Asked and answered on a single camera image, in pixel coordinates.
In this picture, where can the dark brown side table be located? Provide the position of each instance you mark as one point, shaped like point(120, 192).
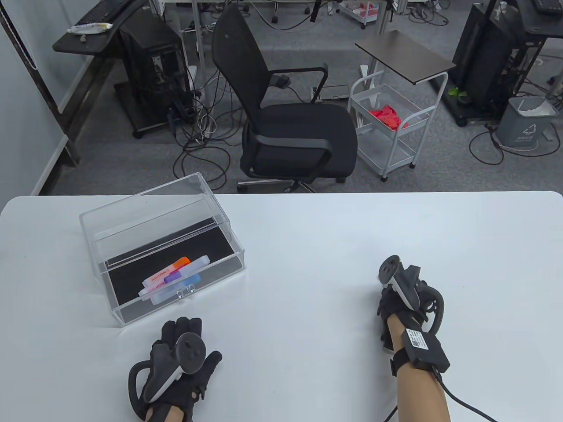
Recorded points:
point(404, 57)

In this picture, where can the purple highlighter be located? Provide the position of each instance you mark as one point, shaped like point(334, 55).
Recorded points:
point(195, 265)

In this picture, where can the black metal frame post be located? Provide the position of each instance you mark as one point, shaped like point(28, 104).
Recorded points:
point(47, 105)

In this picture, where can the black office chair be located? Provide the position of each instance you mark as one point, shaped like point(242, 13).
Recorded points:
point(299, 132)

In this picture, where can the small green plant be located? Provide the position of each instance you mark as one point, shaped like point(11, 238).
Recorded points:
point(453, 92)

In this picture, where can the person's right hand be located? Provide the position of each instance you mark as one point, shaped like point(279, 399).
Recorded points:
point(387, 307)

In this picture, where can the person's left forearm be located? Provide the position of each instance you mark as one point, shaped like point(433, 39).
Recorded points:
point(165, 414)

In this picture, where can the small white cart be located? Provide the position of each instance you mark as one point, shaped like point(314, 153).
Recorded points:
point(360, 13)

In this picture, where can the black keyboard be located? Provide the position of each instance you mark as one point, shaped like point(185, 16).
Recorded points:
point(547, 5)
point(101, 11)

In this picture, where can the person's right forearm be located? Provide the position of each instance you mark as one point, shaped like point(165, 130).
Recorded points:
point(422, 395)

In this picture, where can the blue highlighter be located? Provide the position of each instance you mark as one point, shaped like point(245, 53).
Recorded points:
point(167, 295)

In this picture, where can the black power adapter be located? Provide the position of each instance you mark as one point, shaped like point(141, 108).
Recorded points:
point(281, 81)

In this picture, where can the red cloth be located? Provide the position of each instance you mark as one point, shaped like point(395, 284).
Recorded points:
point(387, 116)

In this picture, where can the black and white controller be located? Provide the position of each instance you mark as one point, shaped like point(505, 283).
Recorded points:
point(389, 268)
point(191, 351)

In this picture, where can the pink highlighter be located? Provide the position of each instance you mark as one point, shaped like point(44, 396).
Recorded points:
point(151, 288)

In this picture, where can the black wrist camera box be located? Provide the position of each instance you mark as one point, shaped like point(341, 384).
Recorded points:
point(426, 351)

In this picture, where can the clear acrylic drawer box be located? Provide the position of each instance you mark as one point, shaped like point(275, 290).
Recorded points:
point(145, 211)

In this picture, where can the black computer tower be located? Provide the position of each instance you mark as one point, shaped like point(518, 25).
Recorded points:
point(479, 52)
point(147, 66)

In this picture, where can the gray trash bin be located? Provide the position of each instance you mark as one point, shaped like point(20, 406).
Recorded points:
point(517, 129)

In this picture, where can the orange highlighter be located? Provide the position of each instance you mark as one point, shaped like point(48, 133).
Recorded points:
point(158, 276)

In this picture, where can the person's left hand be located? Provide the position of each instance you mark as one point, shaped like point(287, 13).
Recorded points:
point(184, 325)

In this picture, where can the white rolling cart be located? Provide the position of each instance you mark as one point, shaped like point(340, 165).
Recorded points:
point(387, 151)

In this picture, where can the white tube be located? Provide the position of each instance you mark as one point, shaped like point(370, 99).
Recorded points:
point(88, 28)

